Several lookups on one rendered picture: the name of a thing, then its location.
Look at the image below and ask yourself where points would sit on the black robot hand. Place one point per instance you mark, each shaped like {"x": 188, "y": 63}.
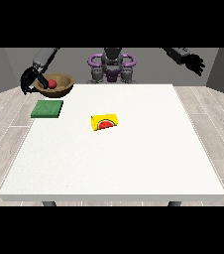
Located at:
{"x": 29, "y": 78}
{"x": 194, "y": 63}

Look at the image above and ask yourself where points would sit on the brown wooden bowl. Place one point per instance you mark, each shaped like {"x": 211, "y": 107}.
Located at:
{"x": 58, "y": 86}

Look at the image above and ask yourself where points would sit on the small red ball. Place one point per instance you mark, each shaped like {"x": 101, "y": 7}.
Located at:
{"x": 52, "y": 83}

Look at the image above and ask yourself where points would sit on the green square pad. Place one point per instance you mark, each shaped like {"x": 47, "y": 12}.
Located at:
{"x": 47, "y": 108}

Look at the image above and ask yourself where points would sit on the yellow cup with melon print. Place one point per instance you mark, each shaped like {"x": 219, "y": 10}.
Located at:
{"x": 104, "y": 122}

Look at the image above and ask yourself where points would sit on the grey robot trunk purple rings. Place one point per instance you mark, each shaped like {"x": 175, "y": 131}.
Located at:
{"x": 112, "y": 66}

